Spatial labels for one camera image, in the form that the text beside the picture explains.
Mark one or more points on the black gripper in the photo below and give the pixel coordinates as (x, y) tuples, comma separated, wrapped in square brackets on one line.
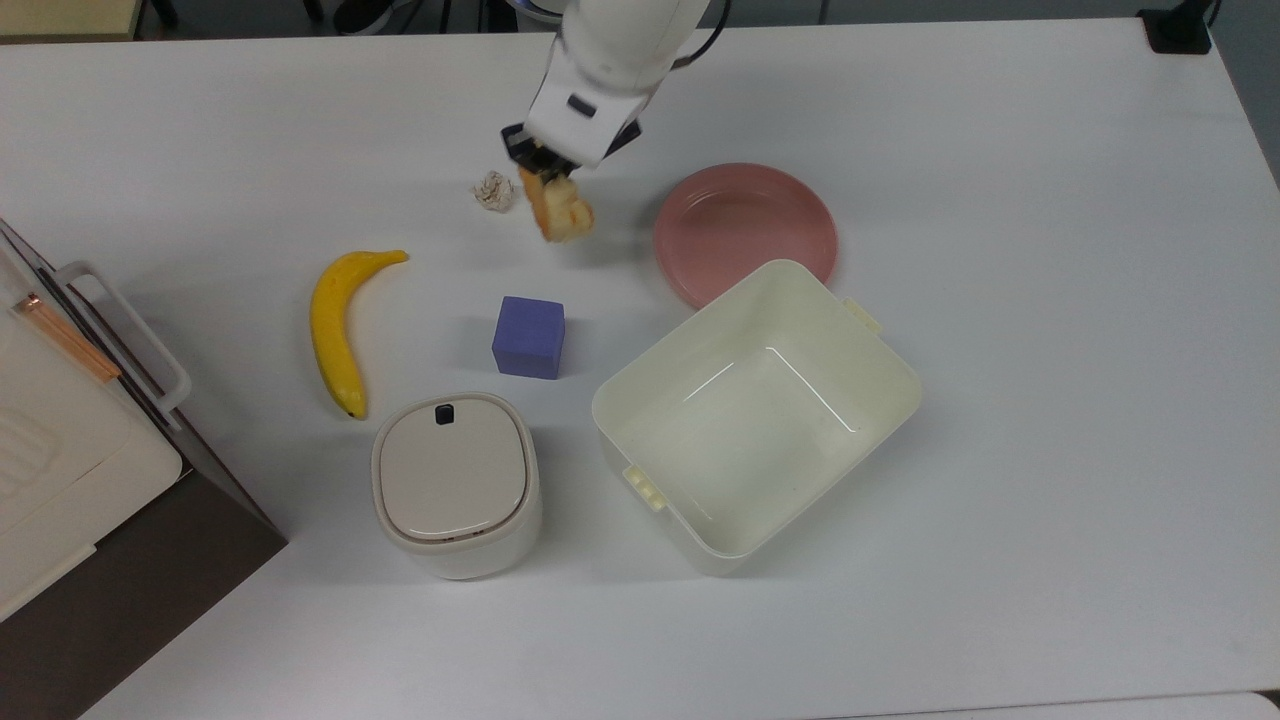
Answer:
[(517, 140)]

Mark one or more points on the yellow bread slice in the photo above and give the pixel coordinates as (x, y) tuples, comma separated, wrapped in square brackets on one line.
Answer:
[(562, 212)]

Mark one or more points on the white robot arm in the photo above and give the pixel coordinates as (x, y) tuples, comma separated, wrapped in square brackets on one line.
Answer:
[(610, 60)]

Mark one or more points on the crumpled paper ball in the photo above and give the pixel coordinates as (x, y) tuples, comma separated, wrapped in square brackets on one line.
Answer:
[(493, 191)]

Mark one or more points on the purple cube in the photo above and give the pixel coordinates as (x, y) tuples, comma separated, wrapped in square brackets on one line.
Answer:
[(528, 338)]

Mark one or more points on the pink plate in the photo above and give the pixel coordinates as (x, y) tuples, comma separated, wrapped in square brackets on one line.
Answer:
[(740, 225)]

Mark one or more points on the yellow banana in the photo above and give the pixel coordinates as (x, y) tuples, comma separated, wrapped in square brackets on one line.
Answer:
[(333, 320)]

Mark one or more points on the small beige lidded trash can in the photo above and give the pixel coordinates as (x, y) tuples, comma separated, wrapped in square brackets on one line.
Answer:
[(455, 480)]

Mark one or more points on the cream rectangular plastic bin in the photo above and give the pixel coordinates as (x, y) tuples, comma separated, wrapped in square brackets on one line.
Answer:
[(760, 430)]

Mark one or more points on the light wooden table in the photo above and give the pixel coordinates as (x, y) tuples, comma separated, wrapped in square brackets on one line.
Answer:
[(65, 18)]

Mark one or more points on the orange tape strip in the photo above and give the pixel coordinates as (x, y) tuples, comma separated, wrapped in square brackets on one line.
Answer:
[(70, 340)]

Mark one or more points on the cream toy microwave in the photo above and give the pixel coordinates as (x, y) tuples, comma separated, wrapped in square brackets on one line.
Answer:
[(60, 460)]

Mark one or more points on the white toaster oven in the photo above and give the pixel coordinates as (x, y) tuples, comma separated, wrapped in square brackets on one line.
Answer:
[(150, 580)]

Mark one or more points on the black box on table corner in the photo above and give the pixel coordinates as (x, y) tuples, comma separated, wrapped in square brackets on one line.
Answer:
[(1178, 28)]

